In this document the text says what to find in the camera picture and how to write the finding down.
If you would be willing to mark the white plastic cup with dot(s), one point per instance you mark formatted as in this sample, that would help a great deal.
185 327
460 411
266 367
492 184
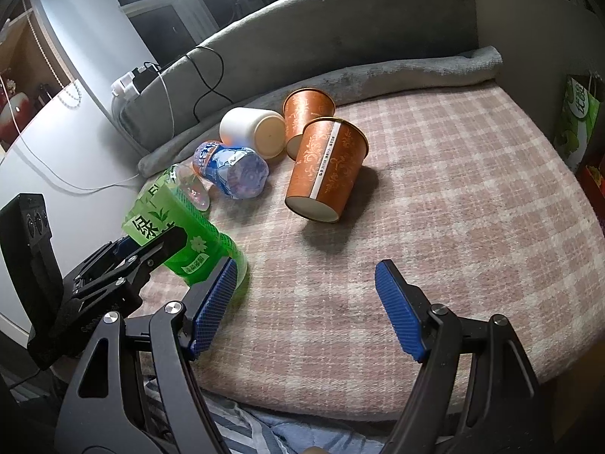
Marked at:
246 127

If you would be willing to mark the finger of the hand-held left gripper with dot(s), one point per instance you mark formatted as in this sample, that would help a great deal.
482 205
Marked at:
163 246
124 245

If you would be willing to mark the beige bed frame board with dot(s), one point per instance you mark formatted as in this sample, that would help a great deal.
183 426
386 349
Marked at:
524 33

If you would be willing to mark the orange patterned paper cup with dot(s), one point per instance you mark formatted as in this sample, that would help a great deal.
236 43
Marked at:
305 108
326 165

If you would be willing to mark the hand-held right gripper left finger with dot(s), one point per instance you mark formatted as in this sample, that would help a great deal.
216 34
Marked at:
215 307

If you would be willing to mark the pink plaid blanket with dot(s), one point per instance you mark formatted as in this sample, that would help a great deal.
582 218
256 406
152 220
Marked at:
449 208

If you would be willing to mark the blue printed plastic cup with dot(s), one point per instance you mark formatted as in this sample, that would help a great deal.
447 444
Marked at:
231 170

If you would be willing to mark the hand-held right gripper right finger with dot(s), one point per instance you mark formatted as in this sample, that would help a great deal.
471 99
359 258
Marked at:
399 312

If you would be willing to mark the grey padded headboard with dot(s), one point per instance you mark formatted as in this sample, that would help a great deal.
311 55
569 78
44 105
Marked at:
340 19

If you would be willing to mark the grey fleece blanket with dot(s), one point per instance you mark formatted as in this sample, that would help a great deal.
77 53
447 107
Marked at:
378 71

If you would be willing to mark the blue striped clothing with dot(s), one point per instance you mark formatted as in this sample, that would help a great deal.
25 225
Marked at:
264 430

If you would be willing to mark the green printed plastic cup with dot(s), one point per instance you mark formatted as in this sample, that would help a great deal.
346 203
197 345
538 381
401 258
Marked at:
189 227

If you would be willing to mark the black charger plug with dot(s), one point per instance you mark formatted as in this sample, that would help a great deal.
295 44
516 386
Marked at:
146 75

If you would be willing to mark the red box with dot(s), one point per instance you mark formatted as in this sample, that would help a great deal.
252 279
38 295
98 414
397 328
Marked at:
593 194

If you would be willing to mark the white power strip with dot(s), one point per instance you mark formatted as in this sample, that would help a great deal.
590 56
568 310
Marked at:
122 86

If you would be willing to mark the green box at right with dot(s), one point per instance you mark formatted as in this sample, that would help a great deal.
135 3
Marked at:
576 118

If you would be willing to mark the red round ornament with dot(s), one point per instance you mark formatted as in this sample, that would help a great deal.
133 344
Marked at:
14 118

